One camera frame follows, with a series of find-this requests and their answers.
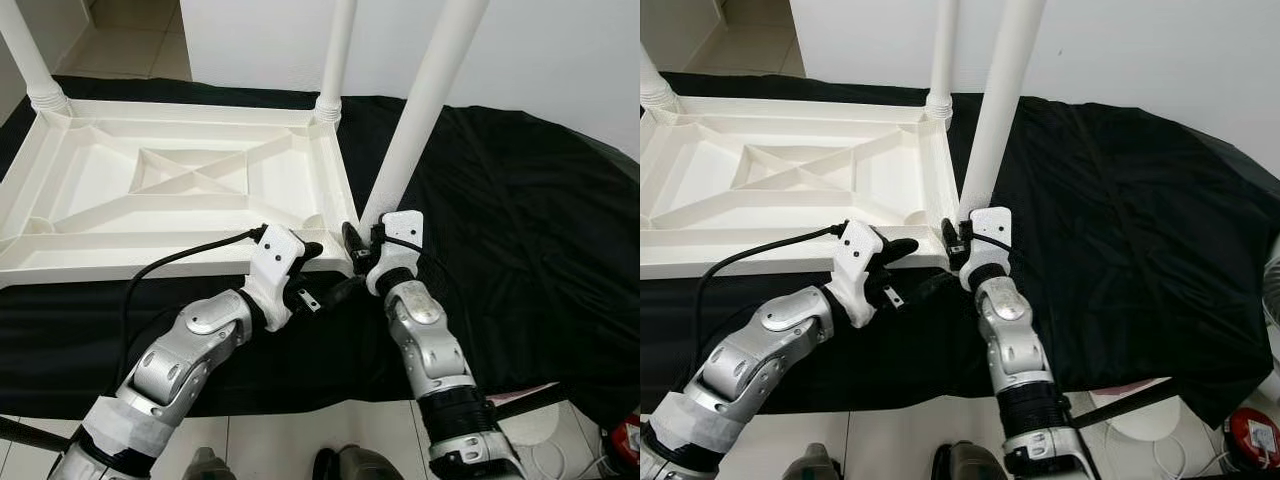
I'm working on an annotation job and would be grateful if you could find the white plastic table leg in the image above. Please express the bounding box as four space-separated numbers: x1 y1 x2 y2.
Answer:
957 0 1048 223
0 0 73 116
640 45 683 113
315 0 358 124
358 0 491 229
925 0 961 121

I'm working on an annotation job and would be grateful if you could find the cream plastic children table top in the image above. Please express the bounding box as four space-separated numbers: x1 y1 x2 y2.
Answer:
0 98 361 291
640 95 966 281

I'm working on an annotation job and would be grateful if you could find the black tablecloth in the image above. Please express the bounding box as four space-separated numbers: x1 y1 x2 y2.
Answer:
640 72 1280 431
0 75 641 431

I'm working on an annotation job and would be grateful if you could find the grey robot right foot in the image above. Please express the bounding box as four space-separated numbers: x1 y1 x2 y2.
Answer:
932 442 1006 480
312 445 401 480

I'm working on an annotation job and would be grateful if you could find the grey robot foot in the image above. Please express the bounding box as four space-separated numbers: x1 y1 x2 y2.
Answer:
183 447 236 480
312 445 401 480
780 443 841 480
932 442 1006 480

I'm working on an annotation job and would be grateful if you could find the grey robot left foot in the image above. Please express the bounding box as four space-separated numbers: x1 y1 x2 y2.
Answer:
780 443 841 480
183 447 236 480

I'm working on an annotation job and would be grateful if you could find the black rod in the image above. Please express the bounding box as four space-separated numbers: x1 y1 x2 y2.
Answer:
0 415 71 453

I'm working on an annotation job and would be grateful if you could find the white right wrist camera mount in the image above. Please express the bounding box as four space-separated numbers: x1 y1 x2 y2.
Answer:
365 210 426 296
958 206 1013 291

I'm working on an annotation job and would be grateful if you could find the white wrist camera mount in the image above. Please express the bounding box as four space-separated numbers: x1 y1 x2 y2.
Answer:
243 225 306 331
958 206 1013 291
825 220 886 328
365 210 426 296

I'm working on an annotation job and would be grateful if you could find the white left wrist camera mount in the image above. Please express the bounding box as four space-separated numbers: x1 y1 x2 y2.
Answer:
825 220 886 328
243 225 306 331

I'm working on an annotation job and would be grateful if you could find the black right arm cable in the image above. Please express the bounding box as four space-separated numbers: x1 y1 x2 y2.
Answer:
968 230 1041 291
375 233 451 301

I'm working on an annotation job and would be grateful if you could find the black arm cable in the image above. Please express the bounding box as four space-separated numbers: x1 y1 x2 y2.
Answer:
968 230 1041 291
693 222 851 381
375 233 451 301
105 225 269 396

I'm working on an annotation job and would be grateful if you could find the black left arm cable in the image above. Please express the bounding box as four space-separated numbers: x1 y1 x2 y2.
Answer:
105 225 269 396
693 222 851 381

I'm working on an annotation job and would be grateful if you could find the red round cable reel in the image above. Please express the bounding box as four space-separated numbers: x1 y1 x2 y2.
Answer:
1225 408 1280 461
608 415 641 471

